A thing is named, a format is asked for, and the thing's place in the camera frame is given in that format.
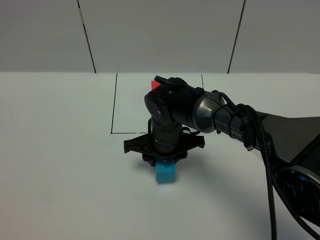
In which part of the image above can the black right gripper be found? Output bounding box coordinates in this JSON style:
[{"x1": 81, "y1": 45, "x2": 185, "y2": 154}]
[{"x1": 124, "y1": 133, "x2": 205, "y2": 166}]

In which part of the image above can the blue block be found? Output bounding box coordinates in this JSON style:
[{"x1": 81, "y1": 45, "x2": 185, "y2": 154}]
[{"x1": 155, "y1": 159, "x2": 176, "y2": 183}]

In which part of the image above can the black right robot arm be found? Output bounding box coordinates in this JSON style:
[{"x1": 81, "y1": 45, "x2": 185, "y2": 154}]
[{"x1": 124, "y1": 76, "x2": 320, "y2": 225}]

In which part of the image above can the red template block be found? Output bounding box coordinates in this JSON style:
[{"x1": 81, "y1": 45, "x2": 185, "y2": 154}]
[{"x1": 151, "y1": 80, "x2": 161, "y2": 90}]

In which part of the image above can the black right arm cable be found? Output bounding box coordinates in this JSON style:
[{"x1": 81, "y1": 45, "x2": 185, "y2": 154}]
[{"x1": 212, "y1": 89, "x2": 320, "y2": 240}]

